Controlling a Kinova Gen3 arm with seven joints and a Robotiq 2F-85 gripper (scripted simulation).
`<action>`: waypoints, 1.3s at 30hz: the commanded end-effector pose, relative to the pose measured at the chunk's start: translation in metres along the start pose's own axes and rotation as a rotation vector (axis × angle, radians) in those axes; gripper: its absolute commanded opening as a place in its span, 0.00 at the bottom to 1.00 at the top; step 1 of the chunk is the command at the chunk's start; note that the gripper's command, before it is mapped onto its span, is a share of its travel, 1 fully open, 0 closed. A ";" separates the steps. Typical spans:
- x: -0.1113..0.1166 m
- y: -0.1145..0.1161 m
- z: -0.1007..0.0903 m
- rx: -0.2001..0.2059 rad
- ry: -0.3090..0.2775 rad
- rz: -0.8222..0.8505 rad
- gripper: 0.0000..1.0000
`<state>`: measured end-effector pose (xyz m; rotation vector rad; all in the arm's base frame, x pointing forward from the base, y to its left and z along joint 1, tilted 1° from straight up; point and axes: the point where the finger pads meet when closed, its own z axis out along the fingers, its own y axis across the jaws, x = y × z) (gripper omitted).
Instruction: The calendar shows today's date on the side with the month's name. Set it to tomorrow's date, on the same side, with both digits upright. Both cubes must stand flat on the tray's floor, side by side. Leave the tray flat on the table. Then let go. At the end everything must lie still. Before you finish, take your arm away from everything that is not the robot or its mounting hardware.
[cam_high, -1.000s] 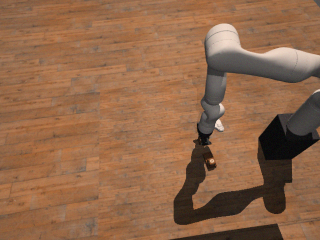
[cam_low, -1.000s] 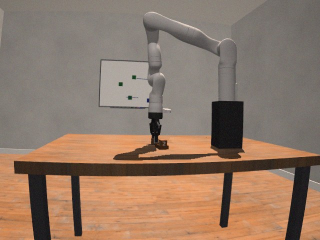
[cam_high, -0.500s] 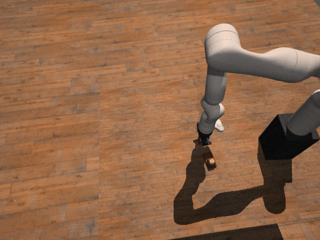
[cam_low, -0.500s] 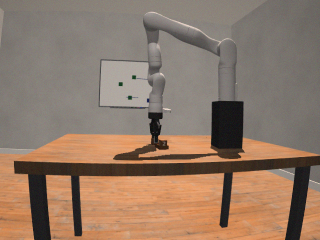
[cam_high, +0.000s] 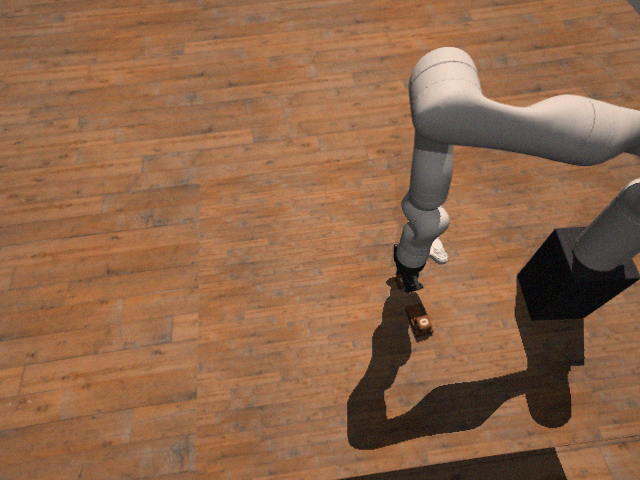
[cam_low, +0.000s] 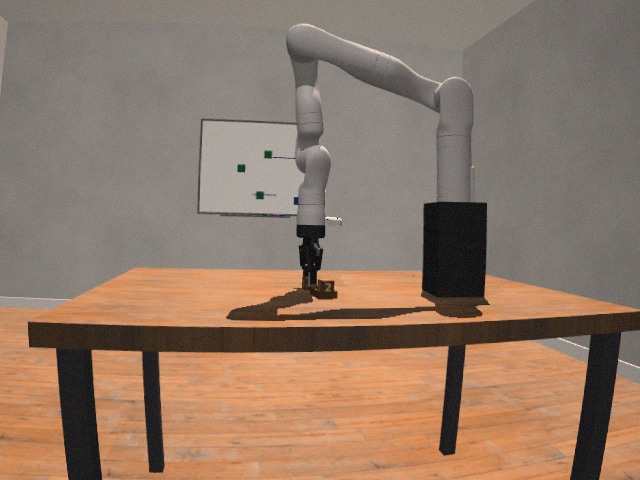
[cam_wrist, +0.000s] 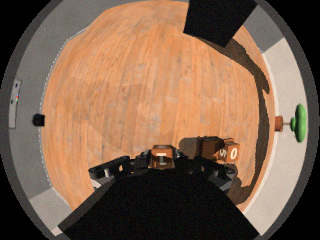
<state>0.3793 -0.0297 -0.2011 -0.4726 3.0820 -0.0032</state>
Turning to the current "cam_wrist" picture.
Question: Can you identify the small brown cube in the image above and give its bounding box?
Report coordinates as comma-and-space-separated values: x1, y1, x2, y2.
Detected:
152, 145, 172, 168
218, 142, 240, 163

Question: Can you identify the brown rectangular tray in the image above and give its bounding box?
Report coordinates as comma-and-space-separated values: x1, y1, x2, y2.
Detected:
198, 138, 235, 162

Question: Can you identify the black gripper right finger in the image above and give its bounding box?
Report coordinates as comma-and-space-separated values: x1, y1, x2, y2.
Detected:
171, 149, 235, 194

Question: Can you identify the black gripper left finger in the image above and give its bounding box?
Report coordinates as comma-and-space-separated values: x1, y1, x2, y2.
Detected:
88, 149, 151, 191

